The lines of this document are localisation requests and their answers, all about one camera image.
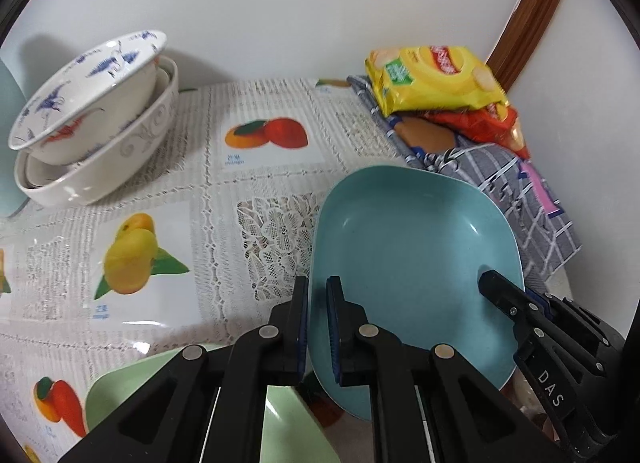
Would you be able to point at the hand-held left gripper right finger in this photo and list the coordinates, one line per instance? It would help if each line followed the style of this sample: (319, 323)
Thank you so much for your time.
(334, 330)

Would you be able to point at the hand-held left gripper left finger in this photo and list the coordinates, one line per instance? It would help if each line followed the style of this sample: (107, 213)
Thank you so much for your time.
(300, 325)

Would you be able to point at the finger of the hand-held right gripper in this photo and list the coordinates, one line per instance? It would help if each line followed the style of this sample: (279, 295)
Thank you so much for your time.
(505, 293)

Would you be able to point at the light blue square plate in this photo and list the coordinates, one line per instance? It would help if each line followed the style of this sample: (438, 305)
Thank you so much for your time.
(410, 253)

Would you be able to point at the pink label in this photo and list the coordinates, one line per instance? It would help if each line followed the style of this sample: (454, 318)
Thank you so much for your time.
(540, 188)

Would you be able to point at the grey checked cloth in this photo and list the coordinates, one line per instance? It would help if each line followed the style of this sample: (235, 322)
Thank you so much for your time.
(500, 168)

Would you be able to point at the fruit print lace tablecloth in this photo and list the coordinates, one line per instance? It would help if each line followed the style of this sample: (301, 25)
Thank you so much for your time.
(250, 193)

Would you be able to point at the red snack bag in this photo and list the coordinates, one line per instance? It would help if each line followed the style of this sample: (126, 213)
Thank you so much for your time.
(480, 125)

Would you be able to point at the brown snack packet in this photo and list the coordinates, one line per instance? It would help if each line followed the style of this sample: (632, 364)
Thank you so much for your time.
(422, 133)

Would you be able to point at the light green square plate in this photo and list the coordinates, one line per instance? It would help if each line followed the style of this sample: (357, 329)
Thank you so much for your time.
(115, 388)

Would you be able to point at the yellow chip bag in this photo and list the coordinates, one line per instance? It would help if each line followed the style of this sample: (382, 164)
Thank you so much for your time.
(435, 78)

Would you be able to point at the large white bowl grey swirls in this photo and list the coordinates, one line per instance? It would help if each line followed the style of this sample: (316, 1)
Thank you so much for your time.
(125, 153)

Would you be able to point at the white bowl blue red print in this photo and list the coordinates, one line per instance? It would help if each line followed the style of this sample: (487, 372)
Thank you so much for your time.
(90, 108)

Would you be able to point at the light blue thermos jug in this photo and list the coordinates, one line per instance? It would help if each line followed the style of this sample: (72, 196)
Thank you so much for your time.
(7, 143)

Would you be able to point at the brown wooden door frame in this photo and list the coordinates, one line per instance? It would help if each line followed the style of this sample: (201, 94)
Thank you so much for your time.
(535, 8)

